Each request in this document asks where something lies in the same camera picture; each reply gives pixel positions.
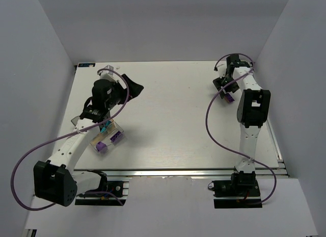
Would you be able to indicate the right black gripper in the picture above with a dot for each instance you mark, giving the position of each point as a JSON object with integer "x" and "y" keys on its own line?
{"x": 225, "y": 86}

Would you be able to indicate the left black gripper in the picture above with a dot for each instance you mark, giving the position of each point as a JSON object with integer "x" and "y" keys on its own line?
{"x": 125, "y": 86}

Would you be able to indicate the purple printed lego brick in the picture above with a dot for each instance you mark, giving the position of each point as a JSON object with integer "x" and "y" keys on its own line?
{"x": 228, "y": 98}

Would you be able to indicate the cyan round lego piece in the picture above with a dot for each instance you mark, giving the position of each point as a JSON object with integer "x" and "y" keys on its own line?
{"x": 106, "y": 126}

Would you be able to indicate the purple lego brick upside-down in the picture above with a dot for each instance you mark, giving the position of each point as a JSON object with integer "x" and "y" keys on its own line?
{"x": 116, "y": 137}

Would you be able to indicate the purple round lego piece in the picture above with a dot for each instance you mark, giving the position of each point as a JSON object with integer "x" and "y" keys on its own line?
{"x": 101, "y": 147}

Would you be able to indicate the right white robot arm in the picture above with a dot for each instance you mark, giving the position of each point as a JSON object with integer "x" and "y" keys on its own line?
{"x": 252, "y": 113}

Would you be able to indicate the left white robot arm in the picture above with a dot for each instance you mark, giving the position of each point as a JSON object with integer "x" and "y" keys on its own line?
{"x": 54, "y": 179}

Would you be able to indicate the clear plastic sorting container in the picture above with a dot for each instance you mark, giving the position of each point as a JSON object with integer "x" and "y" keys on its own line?
{"x": 109, "y": 137}

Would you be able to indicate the left blue corner label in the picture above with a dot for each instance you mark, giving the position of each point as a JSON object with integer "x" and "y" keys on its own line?
{"x": 86, "y": 65}

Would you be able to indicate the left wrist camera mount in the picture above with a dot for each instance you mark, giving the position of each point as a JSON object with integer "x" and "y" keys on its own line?
{"x": 107, "y": 72}

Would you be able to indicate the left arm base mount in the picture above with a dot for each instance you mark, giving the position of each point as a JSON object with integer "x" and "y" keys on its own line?
{"x": 112, "y": 189}

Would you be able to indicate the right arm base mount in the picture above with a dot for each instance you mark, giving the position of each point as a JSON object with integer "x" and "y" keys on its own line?
{"x": 237, "y": 193}

